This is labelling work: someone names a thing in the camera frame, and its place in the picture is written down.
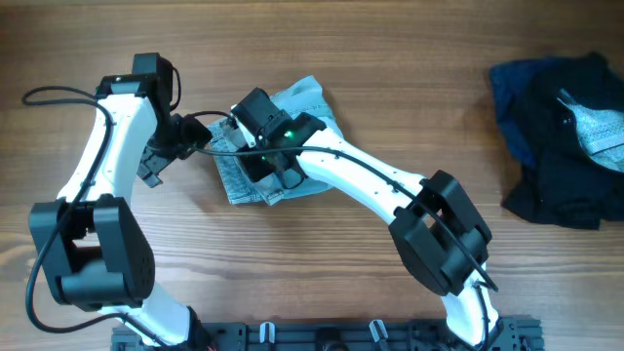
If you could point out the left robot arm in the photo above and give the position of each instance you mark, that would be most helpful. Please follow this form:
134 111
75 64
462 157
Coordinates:
90 248

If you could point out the dark clothes pile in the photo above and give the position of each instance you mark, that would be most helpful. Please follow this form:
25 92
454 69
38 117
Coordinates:
560 184

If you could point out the light blue denim shorts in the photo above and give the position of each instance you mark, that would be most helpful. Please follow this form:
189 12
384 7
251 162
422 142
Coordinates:
262 123

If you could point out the grey patterned garment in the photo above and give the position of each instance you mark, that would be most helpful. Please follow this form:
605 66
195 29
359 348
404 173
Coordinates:
599 131

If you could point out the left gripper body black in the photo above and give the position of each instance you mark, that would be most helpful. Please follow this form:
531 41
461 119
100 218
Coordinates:
173 140

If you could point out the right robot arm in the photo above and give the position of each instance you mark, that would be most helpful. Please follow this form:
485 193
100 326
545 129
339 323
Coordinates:
438 233

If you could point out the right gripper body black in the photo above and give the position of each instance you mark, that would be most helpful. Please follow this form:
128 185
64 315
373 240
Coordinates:
256 165

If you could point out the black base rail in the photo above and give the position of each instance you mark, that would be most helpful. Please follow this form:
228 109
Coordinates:
509 333

